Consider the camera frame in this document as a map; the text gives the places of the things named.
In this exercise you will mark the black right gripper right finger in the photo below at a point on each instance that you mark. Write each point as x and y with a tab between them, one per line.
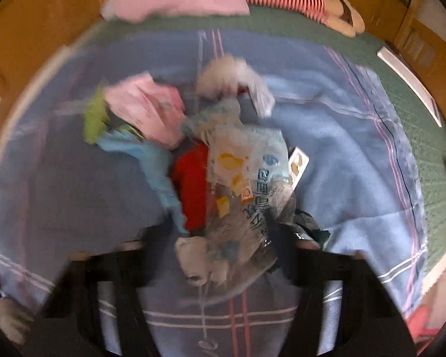
369	323

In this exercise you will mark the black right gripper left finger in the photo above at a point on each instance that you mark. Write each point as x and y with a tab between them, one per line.
105	301

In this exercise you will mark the dark green foil wrapper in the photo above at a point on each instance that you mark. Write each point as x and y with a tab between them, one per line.
309	235

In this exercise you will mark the clear printed snack bag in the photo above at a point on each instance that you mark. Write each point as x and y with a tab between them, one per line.
247	173

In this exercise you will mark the white plastic bag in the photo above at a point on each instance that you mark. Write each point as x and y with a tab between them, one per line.
225	76

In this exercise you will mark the blue striped blanket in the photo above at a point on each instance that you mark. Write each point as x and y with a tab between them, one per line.
60	196

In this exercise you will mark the green quilted mattress cover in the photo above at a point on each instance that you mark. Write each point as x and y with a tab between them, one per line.
428	141

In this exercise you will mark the white toothpaste box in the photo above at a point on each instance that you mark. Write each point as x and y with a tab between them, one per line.
297	164

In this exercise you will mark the light blue crumpled wrapper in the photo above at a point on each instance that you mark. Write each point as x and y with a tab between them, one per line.
155	162

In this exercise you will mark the red plastic wrapper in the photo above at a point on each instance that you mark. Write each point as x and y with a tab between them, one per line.
189	178

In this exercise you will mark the green paper scrap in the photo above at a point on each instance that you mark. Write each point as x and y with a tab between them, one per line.
96	117

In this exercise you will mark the pink crumpled wrapper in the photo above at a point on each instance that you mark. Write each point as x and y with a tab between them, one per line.
156	110

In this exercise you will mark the white flat panel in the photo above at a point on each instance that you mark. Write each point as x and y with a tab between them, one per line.
403	71

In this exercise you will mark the wooden bed headboard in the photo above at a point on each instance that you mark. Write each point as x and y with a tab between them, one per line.
30	32

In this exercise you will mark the striped plush doll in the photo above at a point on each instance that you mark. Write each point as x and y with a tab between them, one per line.
338	15

